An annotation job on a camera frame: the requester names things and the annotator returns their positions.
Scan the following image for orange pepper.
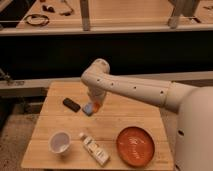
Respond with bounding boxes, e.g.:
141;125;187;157
93;102;100;112

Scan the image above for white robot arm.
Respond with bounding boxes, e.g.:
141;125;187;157
81;58;213;171

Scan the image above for black rectangular block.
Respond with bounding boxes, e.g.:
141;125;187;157
63;98;80;112

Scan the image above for white tube bottle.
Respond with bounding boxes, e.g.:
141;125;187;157
79;132;110;166

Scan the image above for orange plate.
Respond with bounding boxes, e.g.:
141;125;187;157
116;126;155;167

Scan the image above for small dark tool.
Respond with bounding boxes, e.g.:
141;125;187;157
42;5;55;13

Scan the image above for grey metal leg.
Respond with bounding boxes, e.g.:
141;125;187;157
168;0;201;29

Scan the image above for grey metal post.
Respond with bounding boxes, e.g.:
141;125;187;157
80;0;90;31

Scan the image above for metal clamp bracket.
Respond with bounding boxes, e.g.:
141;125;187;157
0;68;25;86

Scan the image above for black cable coil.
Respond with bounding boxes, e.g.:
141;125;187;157
24;13;50;27

